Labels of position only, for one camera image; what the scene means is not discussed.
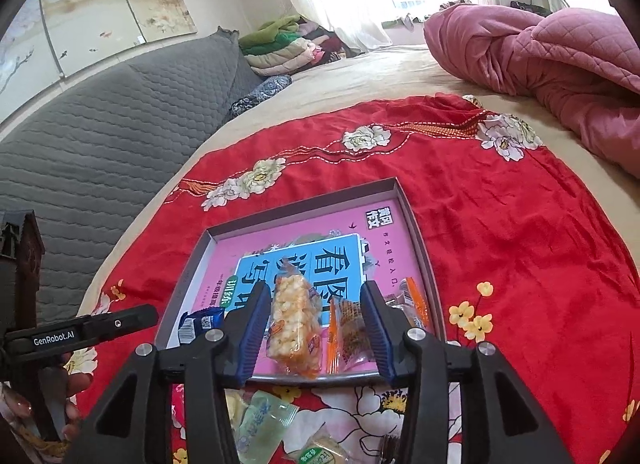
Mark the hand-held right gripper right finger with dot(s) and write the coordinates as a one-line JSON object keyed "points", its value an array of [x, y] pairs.
{"points": [[375, 339]]}

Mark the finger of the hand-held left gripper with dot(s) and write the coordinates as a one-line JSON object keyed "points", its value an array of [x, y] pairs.
{"points": [[120, 322]]}

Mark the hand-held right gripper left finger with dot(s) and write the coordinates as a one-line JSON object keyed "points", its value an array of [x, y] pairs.
{"points": [[250, 339]]}

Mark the orange snack packet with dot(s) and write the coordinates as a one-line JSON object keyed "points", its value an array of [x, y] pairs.
{"points": [[415, 301], [350, 339]]}

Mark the puffed rice bar packet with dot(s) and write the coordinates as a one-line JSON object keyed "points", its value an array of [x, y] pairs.
{"points": [[292, 319]]}

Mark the blue snack packet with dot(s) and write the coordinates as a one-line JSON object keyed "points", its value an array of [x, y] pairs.
{"points": [[202, 322]]}

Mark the pale green snack packet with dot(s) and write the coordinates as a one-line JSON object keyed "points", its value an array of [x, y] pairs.
{"points": [[262, 421]]}

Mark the grey box with pink print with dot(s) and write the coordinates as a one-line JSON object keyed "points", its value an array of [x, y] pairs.
{"points": [[280, 244]]}

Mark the round biscuit packet green label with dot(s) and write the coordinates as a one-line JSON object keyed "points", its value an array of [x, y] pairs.
{"points": [[320, 454]]}

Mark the person's left hand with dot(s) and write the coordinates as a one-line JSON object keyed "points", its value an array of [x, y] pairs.
{"points": [[77, 383]]}

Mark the dark wooden furniture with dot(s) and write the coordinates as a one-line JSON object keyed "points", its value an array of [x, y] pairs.
{"points": [[20, 269]]}

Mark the red floral cloth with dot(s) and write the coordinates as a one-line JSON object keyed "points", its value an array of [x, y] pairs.
{"points": [[500, 244]]}

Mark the grey quilted cover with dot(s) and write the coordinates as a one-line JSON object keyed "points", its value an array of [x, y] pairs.
{"points": [[100, 144]]}

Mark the dark blue patterned pillow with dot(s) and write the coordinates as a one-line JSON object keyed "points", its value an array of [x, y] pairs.
{"points": [[260, 92]]}

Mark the stack of folded clothes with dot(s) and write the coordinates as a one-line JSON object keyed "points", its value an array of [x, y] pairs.
{"points": [[280, 49]]}

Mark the pink quilt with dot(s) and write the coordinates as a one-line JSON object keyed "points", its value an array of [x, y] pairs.
{"points": [[550, 59]]}

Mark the black device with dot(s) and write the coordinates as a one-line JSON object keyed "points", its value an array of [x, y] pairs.
{"points": [[530, 7]]}

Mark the blossom wall painting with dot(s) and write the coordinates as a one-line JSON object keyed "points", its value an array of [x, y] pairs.
{"points": [[100, 4]]}

